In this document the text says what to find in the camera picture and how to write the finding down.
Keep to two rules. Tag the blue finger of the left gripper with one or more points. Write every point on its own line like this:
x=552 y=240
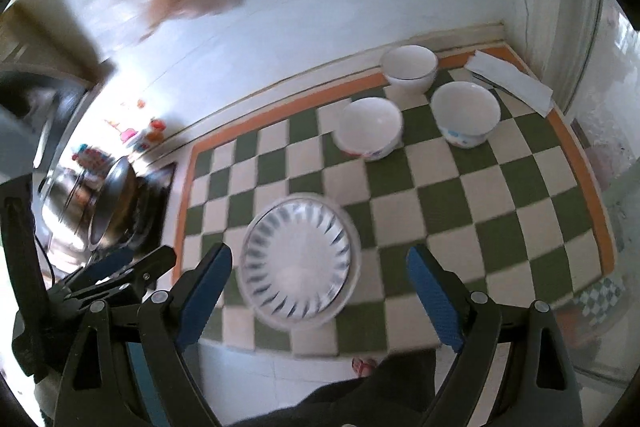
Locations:
x=105 y=267
x=150 y=262

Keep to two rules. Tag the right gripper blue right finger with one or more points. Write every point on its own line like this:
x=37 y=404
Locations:
x=441 y=295

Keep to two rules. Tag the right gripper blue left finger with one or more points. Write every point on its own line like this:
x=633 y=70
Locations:
x=198 y=291

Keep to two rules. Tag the white plate blue leaf pattern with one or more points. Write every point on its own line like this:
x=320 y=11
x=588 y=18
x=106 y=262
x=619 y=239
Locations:
x=300 y=262

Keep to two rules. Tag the white bowl red pattern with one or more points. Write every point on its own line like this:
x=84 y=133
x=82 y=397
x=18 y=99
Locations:
x=369 y=128

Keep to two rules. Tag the white bowl blue pattern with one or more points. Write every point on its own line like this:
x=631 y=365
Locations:
x=465 y=114

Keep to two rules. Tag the white bowl dark rim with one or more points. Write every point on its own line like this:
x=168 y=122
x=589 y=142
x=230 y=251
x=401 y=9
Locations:
x=411 y=67

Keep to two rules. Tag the steel stock pot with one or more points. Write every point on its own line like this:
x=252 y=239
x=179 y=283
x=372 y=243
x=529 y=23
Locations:
x=68 y=199

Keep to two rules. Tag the black gas stove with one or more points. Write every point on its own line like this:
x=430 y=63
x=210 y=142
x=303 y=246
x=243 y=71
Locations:
x=143 y=233

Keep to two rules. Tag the left sandalled foot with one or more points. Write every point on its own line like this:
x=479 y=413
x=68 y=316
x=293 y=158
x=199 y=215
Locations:
x=363 y=365

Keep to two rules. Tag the colourful decorated container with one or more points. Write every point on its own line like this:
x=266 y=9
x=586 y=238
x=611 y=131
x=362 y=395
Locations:
x=92 y=158

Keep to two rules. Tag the person's dark trousers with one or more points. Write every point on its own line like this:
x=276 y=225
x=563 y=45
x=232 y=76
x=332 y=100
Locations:
x=396 y=392

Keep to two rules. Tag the green white checkered tablecloth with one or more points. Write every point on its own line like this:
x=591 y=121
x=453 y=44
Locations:
x=518 y=216

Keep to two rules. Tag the folded white paper towel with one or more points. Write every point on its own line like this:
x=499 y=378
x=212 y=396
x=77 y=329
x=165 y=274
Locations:
x=506 y=76

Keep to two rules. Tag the red tomato wall sticker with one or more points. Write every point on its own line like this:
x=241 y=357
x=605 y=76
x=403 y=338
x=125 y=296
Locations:
x=155 y=131

